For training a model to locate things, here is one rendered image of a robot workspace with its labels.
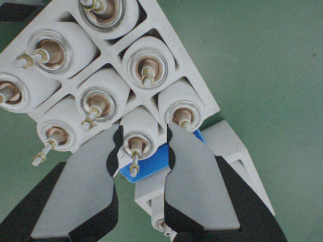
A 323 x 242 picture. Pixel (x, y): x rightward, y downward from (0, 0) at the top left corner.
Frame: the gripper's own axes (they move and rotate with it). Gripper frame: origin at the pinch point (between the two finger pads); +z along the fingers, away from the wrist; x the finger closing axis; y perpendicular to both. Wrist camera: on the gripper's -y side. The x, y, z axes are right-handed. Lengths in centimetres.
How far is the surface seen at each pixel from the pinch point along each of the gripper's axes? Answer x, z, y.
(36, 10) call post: -29, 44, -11
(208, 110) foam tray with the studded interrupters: 14.1, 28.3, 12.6
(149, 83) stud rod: 0.2, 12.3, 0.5
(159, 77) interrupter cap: 2.0, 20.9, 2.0
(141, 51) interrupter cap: -1.1, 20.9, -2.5
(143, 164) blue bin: -4, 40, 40
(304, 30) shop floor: 48, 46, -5
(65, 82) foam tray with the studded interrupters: -18.7, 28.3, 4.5
